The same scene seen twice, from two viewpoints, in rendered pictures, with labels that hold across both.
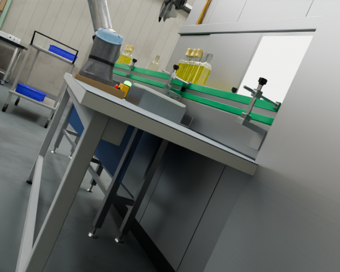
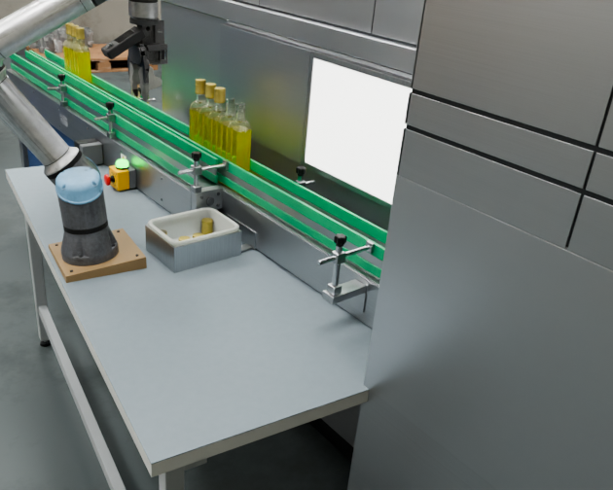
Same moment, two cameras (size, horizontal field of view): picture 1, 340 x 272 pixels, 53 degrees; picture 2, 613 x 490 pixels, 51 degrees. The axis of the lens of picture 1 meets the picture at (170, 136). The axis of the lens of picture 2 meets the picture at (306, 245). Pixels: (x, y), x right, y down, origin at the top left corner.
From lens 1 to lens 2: 89 cm
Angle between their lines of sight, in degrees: 26
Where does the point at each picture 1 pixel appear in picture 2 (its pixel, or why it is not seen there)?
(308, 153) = (419, 395)
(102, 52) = (83, 220)
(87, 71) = (76, 255)
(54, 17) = not seen: outside the picture
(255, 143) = (356, 301)
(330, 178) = (447, 432)
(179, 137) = (270, 429)
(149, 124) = (233, 441)
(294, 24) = (357, 48)
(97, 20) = (40, 152)
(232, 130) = (321, 272)
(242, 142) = not seen: hidden behind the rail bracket
